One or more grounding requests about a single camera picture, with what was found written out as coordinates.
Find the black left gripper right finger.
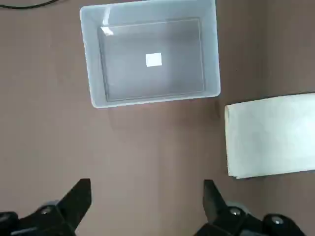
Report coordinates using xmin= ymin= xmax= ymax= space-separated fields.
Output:
xmin=194 ymin=179 xmax=306 ymax=236

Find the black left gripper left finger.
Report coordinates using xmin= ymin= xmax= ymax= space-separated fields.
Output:
xmin=0 ymin=178 xmax=92 ymax=236

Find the cream-colored tablecloth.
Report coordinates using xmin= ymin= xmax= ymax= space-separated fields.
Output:
xmin=224 ymin=92 xmax=315 ymax=180

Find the clear plastic box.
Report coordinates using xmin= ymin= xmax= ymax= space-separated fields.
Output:
xmin=79 ymin=0 xmax=221 ymax=109

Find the white label sticker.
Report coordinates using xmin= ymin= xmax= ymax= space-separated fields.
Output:
xmin=145 ymin=52 xmax=163 ymax=68

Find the black table cable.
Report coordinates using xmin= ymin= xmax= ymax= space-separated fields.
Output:
xmin=0 ymin=0 xmax=66 ymax=9

